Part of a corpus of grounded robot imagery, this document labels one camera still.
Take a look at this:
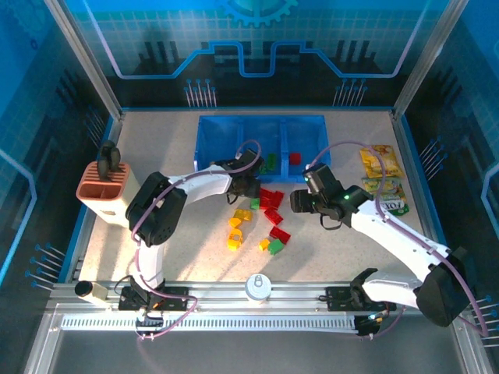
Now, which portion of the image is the blue plastic bin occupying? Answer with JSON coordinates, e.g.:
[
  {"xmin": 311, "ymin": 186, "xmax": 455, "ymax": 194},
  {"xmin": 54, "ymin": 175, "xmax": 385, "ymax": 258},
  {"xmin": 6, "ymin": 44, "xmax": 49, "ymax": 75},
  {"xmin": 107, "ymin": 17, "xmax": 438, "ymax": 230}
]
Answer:
[
  {"xmin": 282, "ymin": 115, "xmax": 332, "ymax": 184},
  {"xmin": 193, "ymin": 115, "xmax": 245, "ymax": 184},
  {"xmin": 237, "ymin": 116, "xmax": 289, "ymax": 184}
]

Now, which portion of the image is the green snack bag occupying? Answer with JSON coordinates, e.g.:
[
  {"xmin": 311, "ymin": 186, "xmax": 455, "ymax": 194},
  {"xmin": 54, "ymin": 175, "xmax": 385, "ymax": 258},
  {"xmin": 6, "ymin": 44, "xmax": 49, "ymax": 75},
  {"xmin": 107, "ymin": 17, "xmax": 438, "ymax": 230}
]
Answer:
[{"xmin": 361, "ymin": 175, "xmax": 410, "ymax": 216}]

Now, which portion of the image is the yellow snack bag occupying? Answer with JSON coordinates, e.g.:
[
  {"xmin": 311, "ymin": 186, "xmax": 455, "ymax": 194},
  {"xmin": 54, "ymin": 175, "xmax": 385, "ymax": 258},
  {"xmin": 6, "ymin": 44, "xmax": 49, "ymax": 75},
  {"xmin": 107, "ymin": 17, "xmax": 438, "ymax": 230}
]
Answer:
[{"xmin": 359, "ymin": 144, "xmax": 404, "ymax": 179}]

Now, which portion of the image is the silver tin can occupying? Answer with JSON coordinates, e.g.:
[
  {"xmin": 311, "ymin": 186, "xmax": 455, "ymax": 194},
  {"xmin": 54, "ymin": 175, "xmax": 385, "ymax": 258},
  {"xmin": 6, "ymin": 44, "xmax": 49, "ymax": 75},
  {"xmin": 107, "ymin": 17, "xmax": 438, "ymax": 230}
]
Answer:
[{"xmin": 244, "ymin": 273, "xmax": 272, "ymax": 303}]

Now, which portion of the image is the cream knife block orange top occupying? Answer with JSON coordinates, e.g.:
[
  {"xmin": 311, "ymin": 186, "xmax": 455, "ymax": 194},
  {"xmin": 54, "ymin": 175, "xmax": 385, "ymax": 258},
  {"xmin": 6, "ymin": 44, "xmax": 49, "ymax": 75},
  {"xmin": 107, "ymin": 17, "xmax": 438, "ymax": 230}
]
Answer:
[{"xmin": 76, "ymin": 161, "xmax": 149, "ymax": 225}]

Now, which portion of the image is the cream bottle black cap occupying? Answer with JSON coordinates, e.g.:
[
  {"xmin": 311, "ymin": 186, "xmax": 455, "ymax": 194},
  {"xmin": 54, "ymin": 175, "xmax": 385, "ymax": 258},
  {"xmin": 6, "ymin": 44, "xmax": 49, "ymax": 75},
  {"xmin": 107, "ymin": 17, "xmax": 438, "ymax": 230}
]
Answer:
[{"xmin": 74, "ymin": 280, "xmax": 109, "ymax": 302}]

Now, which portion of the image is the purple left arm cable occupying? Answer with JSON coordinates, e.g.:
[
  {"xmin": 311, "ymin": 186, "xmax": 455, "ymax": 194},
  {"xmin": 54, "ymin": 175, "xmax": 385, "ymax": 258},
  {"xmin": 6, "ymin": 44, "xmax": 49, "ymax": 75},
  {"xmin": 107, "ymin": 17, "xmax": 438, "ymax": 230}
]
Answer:
[{"xmin": 130, "ymin": 139, "xmax": 263, "ymax": 342}]

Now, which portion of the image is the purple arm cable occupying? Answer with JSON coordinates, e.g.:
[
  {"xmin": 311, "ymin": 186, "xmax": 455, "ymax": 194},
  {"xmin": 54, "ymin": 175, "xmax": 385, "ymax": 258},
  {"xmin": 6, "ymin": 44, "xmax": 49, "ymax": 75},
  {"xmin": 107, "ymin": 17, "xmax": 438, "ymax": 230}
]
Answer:
[
  {"xmin": 130, "ymin": 139, "xmax": 263, "ymax": 342},
  {"xmin": 310, "ymin": 140, "xmax": 488, "ymax": 339}
]

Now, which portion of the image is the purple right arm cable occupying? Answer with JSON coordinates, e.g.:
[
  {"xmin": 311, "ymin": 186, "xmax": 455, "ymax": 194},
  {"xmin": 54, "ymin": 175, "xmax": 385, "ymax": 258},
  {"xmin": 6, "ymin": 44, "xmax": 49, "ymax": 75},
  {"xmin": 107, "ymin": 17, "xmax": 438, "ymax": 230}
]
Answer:
[{"xmin": 310, "ymin": 140, "xmax": 488, "ymax": 339}]

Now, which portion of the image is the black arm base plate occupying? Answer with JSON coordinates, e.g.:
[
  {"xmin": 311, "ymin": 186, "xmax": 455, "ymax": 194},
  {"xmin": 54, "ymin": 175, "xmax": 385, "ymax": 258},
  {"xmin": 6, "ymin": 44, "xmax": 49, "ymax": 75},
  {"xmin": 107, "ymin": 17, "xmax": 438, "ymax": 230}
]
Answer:
[
  {"xmin": 119, "ymin": 286, "xmax": 191, "ymax": 312},
  {"xmin": 326, "ymin": 286, "xmax": 397, "ymax": 312}
]

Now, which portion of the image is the aluminium mounting rail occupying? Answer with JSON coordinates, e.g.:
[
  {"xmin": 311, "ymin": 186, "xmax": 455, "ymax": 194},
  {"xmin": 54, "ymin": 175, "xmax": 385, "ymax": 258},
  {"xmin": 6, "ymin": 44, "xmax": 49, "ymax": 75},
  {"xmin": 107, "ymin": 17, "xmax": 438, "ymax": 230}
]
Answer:
[{"xmin": 50, "ymin": 282, "xmax": 465, "ymax": 312}]

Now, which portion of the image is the white slotted cable duct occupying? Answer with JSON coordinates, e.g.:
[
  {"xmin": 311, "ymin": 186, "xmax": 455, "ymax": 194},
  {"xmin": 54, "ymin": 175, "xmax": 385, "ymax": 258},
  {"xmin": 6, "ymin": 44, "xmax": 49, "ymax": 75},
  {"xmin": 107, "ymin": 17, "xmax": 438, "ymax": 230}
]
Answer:
[{"xmin": 61, "ymin": 314, "xmax": 359, "ymax": 333}]

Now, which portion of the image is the aluminium frame post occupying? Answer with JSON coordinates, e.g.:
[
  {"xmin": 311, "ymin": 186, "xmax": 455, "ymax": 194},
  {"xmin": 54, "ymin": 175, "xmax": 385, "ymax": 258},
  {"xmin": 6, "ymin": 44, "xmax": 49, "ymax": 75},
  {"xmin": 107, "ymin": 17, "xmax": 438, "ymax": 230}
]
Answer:
[
  {"xmin": 391, "ymin": 0, "xmax": 471, "ymax": 120},
  {"xmin": 42, "ymin": 0, "xmax": 125, "ymax": 120}
]

